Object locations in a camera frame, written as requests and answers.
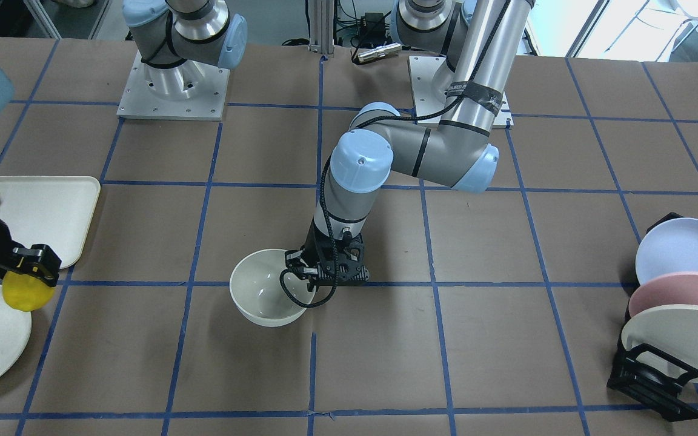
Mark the silver cylindrical connector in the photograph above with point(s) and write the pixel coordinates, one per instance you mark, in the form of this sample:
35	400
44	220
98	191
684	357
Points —
377	53

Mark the blue plate in rack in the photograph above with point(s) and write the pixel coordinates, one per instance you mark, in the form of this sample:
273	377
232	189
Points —
670	247

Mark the pink plate in rack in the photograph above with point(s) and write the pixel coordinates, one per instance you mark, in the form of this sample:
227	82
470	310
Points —
678	288

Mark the yellow lemon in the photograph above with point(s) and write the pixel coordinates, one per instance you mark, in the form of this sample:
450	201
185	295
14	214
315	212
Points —
25	293

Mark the cream plate in rack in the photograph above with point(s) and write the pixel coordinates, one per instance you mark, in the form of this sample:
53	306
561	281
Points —
669	328

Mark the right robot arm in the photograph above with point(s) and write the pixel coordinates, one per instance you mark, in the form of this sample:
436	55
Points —
59	99

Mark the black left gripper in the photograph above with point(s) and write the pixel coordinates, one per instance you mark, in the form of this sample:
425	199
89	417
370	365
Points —
314	244

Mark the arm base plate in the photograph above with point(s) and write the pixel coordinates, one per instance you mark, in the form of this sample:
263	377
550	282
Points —
190	92
429	78

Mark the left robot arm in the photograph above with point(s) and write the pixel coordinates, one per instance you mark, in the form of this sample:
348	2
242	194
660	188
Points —
449	147

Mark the white ceramic bowl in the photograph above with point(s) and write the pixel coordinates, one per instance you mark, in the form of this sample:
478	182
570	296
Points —
257	293

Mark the black dish rack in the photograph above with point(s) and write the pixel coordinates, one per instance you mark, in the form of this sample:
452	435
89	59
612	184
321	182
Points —
654	375

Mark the white rectangular tray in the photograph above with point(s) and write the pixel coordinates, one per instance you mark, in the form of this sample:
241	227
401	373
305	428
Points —
51	210

